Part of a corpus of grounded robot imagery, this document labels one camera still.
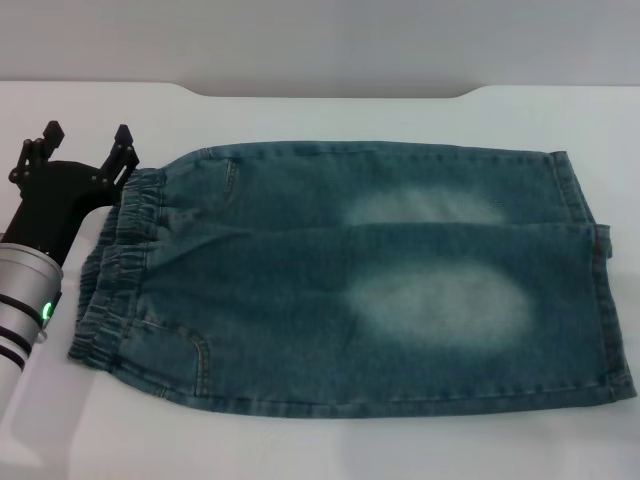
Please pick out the blue denim shorts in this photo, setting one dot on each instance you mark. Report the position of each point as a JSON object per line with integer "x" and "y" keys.
{"x": 350, "y": 300}

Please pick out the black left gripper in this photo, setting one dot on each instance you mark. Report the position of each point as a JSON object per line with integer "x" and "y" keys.
{"x": 60, "y": 190}

